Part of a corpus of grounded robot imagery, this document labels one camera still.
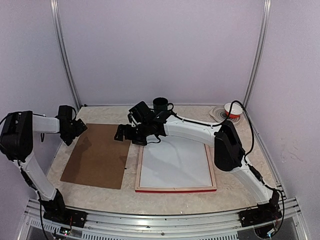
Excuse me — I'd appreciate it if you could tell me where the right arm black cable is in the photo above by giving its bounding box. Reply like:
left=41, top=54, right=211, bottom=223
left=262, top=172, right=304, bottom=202
left=174, top=100, right=287, bottom=226

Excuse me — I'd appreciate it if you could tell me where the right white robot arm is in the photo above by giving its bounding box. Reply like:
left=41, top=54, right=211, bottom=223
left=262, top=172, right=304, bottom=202
left=114, top=101, right=285, bottom=222

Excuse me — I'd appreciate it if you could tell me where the left aluminium post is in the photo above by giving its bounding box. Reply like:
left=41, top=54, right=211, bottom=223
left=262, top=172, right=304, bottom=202
left=50, top=0, right=82, bottom=111

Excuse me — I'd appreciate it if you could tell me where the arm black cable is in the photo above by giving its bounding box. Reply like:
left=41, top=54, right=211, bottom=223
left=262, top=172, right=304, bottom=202
left=0, top=112, right=56, bottom=240
left=174, top=100, right=287, bottom=226

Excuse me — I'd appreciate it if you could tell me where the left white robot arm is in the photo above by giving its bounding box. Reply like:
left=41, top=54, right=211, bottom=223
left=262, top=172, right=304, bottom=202
left=0, top=105, right=87, bottom=223

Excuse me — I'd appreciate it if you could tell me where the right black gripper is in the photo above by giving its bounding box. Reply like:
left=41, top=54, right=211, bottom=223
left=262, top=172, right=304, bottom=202
left=115, top=120, right=150, bottom=145

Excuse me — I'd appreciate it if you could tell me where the aluminium post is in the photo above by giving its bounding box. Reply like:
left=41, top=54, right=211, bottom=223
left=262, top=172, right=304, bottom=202
left=50, top=0, right=82, bottom=111
left=243, top=0, right=272, bottom=108

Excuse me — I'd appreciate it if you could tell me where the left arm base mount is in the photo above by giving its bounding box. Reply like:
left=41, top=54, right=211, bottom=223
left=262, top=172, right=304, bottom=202
left=43, top=208, right=88, bottom=228

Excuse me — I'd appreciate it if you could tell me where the dark green mug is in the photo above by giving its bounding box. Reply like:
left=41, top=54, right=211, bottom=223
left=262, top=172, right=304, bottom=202
left=152, top=97, right=174, bottom=113

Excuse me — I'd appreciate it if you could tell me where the orange and white bowl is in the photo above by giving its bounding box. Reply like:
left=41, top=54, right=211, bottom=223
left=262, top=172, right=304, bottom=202
left=224, top=103, right=243, bottom=119

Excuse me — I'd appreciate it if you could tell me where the cat and books photo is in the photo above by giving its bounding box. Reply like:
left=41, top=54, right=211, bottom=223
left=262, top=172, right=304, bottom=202
left=139, top=139, right=213, bottom=188

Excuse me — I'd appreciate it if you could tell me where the right aluminium post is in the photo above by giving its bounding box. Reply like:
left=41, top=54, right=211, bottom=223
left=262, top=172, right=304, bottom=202
left=243, top=0, right=272, bottom=108

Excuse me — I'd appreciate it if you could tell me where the brown cardboard backing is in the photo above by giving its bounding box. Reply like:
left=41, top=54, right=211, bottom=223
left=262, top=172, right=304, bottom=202
left=60, top=123, right=130, bottom=190

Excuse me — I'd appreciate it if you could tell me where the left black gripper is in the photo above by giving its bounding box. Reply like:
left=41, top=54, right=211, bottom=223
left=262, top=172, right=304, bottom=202
left=61, top=118, right=88, bottom=146

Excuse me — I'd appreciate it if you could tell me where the white patterned plate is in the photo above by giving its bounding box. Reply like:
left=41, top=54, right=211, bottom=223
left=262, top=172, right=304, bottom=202
left=209, top=105, right=243, bottom=126

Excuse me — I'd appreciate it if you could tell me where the aluminium front rail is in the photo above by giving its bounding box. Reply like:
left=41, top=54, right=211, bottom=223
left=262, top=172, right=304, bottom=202
left=14, top=197, right=308, bottom=240

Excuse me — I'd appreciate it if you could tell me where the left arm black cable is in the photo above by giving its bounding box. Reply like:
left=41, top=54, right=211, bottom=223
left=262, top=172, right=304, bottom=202
left=0, top=112, right=56, bottom=240

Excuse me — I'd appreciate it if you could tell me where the red wooden picture frame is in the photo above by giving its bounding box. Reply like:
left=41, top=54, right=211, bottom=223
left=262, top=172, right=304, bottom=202
left=134, top=138, right=217, bottom=194

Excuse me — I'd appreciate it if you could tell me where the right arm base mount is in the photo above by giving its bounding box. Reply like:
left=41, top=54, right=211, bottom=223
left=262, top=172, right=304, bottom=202
left=238, top=203, right=283, bottom=227

